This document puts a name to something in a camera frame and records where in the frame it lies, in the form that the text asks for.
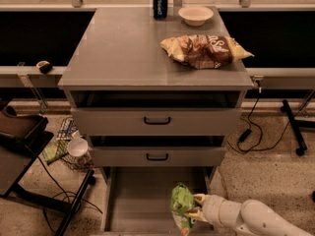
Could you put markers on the blue soda can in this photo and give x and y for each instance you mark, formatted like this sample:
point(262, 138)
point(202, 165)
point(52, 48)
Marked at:
point(160, 9)

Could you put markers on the top grey drawer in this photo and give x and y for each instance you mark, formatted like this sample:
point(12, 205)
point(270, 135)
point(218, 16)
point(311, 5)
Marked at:
point(156, 113)

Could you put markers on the white cup on floor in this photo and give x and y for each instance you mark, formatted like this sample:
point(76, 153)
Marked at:
point(78, 147)

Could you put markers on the black wheeled stand base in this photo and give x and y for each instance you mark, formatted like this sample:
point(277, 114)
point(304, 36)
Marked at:
point(296, 125)

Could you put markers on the white paper bowl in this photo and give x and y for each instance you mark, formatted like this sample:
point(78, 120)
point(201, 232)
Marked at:
point(195, 16)

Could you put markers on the grey drawer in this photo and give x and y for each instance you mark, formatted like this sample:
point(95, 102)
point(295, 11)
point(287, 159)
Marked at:
point(137, 201)
point(160, 151)
point(156, 113)

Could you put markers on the black tape measure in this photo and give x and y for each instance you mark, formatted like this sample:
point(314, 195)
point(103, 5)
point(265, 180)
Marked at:
point(44, 67)

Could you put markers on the grey drawer cabinet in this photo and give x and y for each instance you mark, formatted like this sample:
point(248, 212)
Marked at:
point(120, 51)

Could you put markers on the bottom grey drawer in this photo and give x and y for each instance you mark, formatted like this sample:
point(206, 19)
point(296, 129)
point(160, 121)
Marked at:
point(137, 201)

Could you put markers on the wire mesh basket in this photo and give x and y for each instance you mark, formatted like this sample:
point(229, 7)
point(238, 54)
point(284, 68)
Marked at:
point(64, 137)

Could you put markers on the green packet on floor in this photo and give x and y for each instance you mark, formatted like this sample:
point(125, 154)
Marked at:
point(54, 152)

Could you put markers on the black table stand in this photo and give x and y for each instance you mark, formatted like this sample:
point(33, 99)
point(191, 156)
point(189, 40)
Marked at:
point(22, 140)

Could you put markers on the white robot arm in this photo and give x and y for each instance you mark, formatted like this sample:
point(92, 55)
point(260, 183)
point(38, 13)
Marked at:
point(250, 218)

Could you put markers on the brown yellow chip bag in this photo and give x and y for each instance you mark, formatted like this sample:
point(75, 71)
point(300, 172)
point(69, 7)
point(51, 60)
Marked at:
point(202, 51)

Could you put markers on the green rice chip bag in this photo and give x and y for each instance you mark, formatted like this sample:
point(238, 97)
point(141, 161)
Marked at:
point(181, 202)

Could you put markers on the middle grey drawer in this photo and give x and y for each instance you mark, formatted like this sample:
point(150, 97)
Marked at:
point(160, 151)

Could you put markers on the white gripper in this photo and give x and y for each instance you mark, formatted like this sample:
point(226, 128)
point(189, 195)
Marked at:
point(213, 207)

